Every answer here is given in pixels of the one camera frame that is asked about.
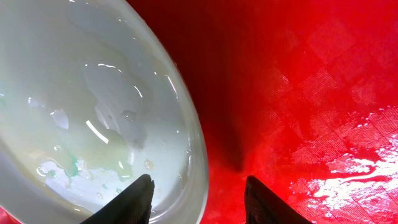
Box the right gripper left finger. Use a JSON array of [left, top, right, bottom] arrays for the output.
[[81, 174, 155, 224]]

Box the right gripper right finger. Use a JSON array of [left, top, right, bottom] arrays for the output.
[[244, 175, 312, 224]]

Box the mint green plate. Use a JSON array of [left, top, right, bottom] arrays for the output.
[[1, 0, 209, 223]]

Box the red plastic tray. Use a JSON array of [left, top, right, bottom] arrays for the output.
[[0, 0, 398, 224]]

